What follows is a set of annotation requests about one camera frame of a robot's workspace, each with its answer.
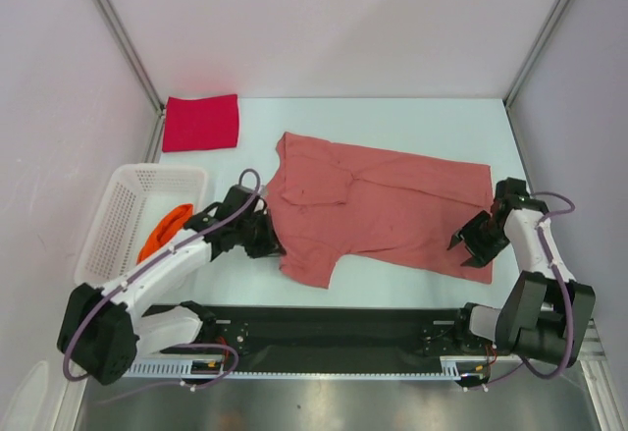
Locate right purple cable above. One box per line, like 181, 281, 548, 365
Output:
490, 190, 580, 393

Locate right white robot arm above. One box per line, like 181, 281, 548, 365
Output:
449, 178, 596, 372

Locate aluminium frame post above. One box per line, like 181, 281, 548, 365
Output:
92, 0, 165, 115
502, 0, 573, 112

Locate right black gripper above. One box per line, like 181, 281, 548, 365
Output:
450, 210, 510, 268

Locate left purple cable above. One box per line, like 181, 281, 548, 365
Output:
63, 169, 262, 403

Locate folded red t shirt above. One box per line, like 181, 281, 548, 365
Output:
162, 94, 239, 152

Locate white slotted cable duct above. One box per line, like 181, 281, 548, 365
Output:
127, 355, 492, 381

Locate white plastic basket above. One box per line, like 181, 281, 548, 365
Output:
74, 163, 208, 287

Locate orange t shirt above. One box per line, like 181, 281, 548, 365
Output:
136, 203, 194, 264

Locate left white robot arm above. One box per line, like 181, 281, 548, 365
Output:
57, 185, 284, 385

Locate purple cable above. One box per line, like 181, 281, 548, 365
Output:
63, 169, 262, 403
490, 190, 580, 393

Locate salmon pink t shirt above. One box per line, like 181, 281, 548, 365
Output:
266, 133, 493, 289

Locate left aluminium frame post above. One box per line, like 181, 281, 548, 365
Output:
92, 0, 165, 115

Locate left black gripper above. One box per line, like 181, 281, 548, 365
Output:
235, 209, 286, 259

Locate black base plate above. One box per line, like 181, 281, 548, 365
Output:
165, 305, 500, 376

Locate right aluminium frame post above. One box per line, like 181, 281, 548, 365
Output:
502, 0, 573, 112

